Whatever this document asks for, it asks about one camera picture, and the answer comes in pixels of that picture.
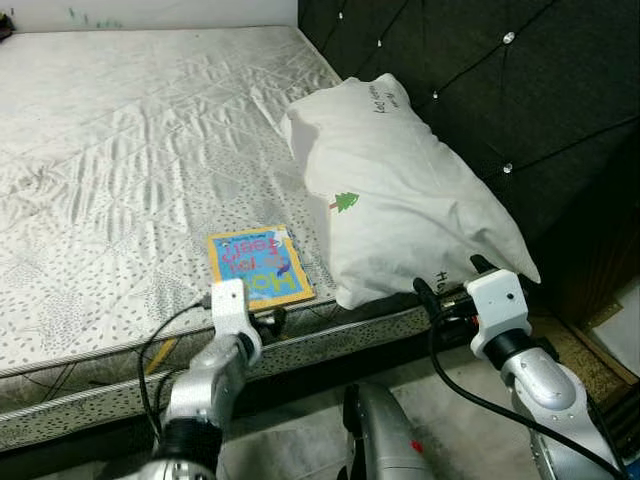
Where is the silver robot right leg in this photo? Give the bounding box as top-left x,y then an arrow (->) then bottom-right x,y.
340,382 -> 436,480

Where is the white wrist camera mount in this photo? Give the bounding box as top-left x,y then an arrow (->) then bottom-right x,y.
465,268 -> 533,356
208,279 -> 263,346

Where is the white quilted mattress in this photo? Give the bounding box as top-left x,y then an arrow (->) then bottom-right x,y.
0,25 -> 441,376

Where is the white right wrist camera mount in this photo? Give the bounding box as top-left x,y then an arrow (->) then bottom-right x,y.
465,268 -> 533,356

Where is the grey patterned bed base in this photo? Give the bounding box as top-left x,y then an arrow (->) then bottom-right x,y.
0,320 -> 561,451

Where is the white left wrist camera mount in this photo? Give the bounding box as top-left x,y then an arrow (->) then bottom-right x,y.
208,279 -> 263,346

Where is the black tufted headboard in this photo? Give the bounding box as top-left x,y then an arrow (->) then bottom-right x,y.
298,0 -> 640,331

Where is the brown coir doormat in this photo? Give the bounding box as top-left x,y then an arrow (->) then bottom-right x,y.
530,315 -> 640,411

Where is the white pillow green tree print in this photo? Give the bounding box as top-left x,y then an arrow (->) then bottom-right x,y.
283,73 -> 541,311

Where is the black ridged object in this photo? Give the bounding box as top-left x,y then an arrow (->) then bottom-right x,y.
595,385 -> 640,461

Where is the colourful children's picture book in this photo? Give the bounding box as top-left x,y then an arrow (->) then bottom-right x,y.
207,224 -> 315,311

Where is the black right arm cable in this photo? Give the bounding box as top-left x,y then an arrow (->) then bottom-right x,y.
427,315 -> 616,471

